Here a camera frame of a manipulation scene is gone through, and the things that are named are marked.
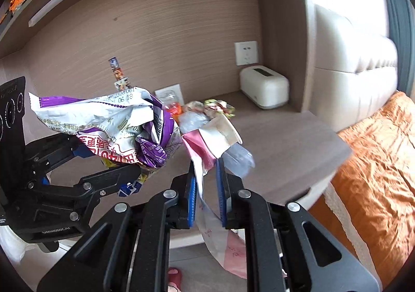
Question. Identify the cartoon sticker strip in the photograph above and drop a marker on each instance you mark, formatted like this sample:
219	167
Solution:
119	76

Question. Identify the pink white plastic bag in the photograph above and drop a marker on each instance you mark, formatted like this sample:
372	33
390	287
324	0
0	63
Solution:
197	146

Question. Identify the purple white snack bag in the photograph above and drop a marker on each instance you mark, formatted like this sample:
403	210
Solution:
97	110

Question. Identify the orange blanket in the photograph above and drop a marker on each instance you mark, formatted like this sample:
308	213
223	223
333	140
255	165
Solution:
373	165

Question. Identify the yellow blue snack wrapper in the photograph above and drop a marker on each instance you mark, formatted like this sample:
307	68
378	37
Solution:
129	186

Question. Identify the white tissue box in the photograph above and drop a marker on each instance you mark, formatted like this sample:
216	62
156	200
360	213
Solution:
264	87

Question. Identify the crushed clear plastic bottle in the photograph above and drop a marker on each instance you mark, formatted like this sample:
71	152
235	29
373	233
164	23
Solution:
240	157

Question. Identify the white wall socket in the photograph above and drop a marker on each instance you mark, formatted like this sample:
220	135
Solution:
177	92
246	53

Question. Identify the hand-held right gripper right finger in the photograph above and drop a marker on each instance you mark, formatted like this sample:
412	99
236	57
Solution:
221	196

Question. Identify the white lace bed sheet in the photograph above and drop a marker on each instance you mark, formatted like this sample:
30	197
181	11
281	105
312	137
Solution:
340	214

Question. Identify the colourful candy wrapper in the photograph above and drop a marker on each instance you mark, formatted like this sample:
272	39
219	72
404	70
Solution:
220	107

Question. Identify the beige upholstered headboard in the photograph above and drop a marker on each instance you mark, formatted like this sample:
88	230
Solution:
350	61

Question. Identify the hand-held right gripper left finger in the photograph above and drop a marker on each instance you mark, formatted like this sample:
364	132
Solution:
192	196

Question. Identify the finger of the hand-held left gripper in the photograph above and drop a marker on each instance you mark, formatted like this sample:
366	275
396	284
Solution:
55	146
110	178

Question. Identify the grey curtain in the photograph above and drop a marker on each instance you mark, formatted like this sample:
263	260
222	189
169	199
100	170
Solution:
398	19

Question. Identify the orange label plastic bottle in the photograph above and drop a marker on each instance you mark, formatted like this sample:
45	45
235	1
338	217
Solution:
175	109

